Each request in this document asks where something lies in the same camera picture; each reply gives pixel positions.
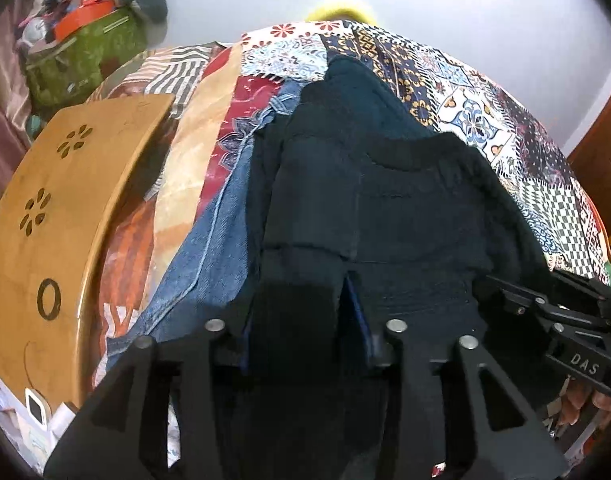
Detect black pants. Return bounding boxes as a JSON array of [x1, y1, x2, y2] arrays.
[[230, 86, 563, 479]]

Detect person right hand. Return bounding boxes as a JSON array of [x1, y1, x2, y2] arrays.
[[557, 378, 611, 430]]

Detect blue folded jeans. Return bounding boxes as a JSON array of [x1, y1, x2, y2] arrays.
[[108, 80, 304, 366]]

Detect brown wooden door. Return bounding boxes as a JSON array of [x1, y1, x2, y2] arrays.
[[568, 95, 611, 247]]

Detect small white device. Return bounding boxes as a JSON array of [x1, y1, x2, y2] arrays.
[[24, 388, 51, 431]]

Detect dark teal folded garment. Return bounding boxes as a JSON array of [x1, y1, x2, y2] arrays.
[[307, 55, 435, 141]]

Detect wooden lap desk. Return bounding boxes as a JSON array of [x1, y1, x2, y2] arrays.
[[0, 94, 174, 408]]

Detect white cloth pile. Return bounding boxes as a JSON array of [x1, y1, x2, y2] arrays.
[[0, 379, 78, 474]]

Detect patchwork patterned bedspread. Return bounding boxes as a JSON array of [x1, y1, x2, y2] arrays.
[[92, 21, 611, 384]]

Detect pink striped curtain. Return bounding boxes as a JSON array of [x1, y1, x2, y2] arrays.
[[0, 0, 35, 199]]

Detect green fabric storage box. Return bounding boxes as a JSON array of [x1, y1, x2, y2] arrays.
[[24, 8, 147, 120]]

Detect orange box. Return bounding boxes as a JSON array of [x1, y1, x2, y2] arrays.
[[54, 0, 114, 41]]

